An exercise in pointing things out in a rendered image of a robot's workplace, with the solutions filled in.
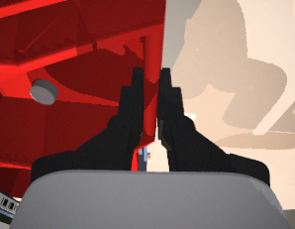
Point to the dark grey metal shelf rack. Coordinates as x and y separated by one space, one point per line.
8 204

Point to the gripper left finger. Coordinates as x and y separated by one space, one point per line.
113 148

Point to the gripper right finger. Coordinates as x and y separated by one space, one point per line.
188 150

